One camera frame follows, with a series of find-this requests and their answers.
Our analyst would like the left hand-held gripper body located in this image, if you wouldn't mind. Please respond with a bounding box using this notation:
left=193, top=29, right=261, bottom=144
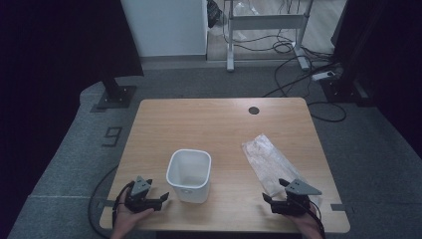
left=123, top=175, right=163, bottom=214

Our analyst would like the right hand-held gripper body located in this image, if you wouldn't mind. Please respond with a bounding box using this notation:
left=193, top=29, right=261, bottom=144
left=270, top=178, right=323, bottom=217

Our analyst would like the clear plastic bag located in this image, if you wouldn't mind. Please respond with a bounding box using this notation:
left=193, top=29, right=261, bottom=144
left=241, top=132, right=323, bottom=207

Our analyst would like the white plastic trash bin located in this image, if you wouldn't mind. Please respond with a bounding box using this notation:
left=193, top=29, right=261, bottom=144
left=165, top=148, right=213, bottom=204

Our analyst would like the person's left hand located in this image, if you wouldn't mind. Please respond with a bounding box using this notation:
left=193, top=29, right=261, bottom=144
left=112, top=192, right=156, bottom=233

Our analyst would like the person's right hand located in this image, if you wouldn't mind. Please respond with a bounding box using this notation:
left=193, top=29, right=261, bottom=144
left=284, top=202, right=324, bottom=239

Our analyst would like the black stand with square base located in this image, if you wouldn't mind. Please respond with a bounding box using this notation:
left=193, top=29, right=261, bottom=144
left=95, top=74, right=138, bottom=111

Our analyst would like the white power strip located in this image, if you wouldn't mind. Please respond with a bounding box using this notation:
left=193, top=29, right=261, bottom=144
left=311, top=70, right=336, bottom=82

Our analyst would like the black stand with wide base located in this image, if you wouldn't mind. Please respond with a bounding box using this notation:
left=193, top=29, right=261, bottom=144
left=319, top=0, right=374, bottom=105

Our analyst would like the dark curtain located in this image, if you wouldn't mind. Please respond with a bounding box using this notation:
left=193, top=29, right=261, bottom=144
left=0, top=0, right=144, bottom=230
left=330, top=0, right=422, bottom=158

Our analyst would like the white cabinet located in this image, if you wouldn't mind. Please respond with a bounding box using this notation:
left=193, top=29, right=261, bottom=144
left=119, top=0, right=209, bottom=58

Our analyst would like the black bag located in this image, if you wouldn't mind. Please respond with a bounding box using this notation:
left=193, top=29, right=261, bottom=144
left=206, top=0, right=224, bottom=29

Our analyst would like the left hand-held gripper cable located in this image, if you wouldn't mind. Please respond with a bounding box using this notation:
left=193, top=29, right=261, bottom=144
left=111, top=180, right=135, bottom=231

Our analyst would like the hand-held gripper cable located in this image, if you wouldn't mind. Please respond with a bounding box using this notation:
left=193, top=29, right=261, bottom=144
left=111, top=180, right=135, bottom=231
left=292, top=195, right=327, bottom=239

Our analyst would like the right hand-held gripper cable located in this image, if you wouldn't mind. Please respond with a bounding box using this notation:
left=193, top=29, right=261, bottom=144
left=292, top=195, right=327, bottom=239

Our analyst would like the black curved floor cable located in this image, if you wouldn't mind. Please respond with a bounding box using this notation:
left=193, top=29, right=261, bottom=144
left=87, top=164, right=119, bottom=239

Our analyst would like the black looped floor cable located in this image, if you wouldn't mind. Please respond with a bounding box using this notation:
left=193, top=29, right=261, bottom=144
left=307, top=101, right=347, bottom=123

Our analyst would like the tangle of black floor cables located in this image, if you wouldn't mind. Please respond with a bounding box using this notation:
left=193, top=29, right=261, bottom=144
left=221, top=0, right=342, bottom=99

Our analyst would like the grey metal desk frame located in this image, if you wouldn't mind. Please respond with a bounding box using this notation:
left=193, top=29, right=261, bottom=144
left=222, top=0, right=315, bottom=73

